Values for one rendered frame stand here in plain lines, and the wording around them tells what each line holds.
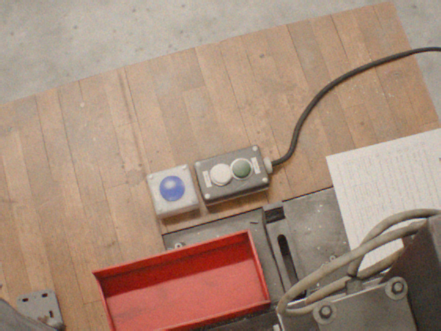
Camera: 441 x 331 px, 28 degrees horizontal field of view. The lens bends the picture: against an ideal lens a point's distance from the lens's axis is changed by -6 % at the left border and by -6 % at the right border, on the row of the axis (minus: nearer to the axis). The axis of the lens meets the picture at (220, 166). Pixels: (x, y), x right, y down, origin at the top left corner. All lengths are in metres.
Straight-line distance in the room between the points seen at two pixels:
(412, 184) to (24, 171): 0.64
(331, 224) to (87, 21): 1.35
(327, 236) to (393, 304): 0.64
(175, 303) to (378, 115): 0.45
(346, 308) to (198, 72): 0.80
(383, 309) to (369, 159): 0.70
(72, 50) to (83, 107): 1.07
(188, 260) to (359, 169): 0.31
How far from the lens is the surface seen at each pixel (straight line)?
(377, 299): 0.82
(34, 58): 2.62
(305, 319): 1.19
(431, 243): 0.70
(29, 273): 1.48
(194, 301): 1.43
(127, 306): 1.44
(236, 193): 1.44
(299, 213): 1.47
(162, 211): 1.44
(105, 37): 2.60
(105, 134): 1.52
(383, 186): 1.49
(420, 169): 1.51
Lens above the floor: 2.32
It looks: 72 degrees down
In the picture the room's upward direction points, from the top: 6 degrees counter-clockwise
